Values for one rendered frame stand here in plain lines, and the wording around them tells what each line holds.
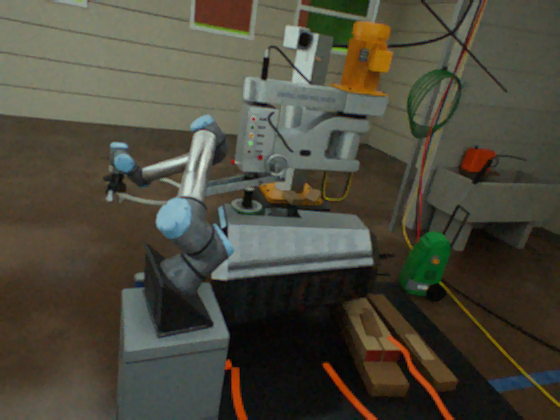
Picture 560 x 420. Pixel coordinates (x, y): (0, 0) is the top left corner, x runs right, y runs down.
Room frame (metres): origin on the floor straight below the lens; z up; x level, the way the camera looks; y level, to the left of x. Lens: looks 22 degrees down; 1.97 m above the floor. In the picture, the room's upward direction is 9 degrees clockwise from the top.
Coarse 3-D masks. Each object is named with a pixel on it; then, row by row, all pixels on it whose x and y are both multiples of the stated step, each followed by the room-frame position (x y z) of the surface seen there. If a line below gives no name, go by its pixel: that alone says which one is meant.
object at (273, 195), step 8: (264, 184) 3.52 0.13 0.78; (272, 184) 3.56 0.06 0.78; (264, 192) 3.35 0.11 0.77; (272, 192) 3.35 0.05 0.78; (280, 192) 3.38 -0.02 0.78; (304, 192) 3.49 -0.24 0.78; (272, 200) 3.20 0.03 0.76; (280, 200) 3.21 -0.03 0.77; (304, 200) 3.28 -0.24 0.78; (320, 200) 3.35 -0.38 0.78
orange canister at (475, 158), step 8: (472, 152) 5.04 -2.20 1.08; (480, 152) 5.00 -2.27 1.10; (488, 152) 5.06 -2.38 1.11; (464, 160) 5.10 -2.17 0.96; (472, 160) 5.00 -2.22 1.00; (480, 160) 5.02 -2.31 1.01; (464, 168) 5.07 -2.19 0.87; (472, 168) 4.99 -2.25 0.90; (480, 168) 5.04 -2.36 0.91; (488, 168) 5.09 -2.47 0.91
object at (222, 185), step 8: (240, 176) 2.72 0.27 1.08; (264, 176) 2.78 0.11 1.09; (272, 176) 2.68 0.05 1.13; (208, 184) 2.64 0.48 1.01; (216, 184) 2.66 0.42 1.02; (224, 184) 2.68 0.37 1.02; (232, 184) 2.59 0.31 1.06; (240, 184) 2.61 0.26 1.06; (248, 184) 2.62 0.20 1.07; (256, 184) 2.64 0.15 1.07; (208, 192) 2.53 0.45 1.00; (216, 192) 2.55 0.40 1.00; (224, 192) 2.57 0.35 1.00
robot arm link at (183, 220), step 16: (192, 128) 1.94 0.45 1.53; (208, 128) 1.93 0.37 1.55; (192, 144) 1.85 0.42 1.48; (208, 144) 1.85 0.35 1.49; (192, 160) 1.73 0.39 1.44; (208, 160) 1.77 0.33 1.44; (192, 176) 1.64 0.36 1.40; (208, 176) 1.70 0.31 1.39; (192, 192) 1.56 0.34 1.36; (176, 208) 1.43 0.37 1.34; (192, 208) 1.45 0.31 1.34; (160, 224) 1.39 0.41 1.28; (176, 224) 1.37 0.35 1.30; (192, 224) 1.40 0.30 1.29; (208, 224) 1.49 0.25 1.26; (176, 240) 1.39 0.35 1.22; (192, 240) 1.40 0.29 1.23; (208, 240) 1.44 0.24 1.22
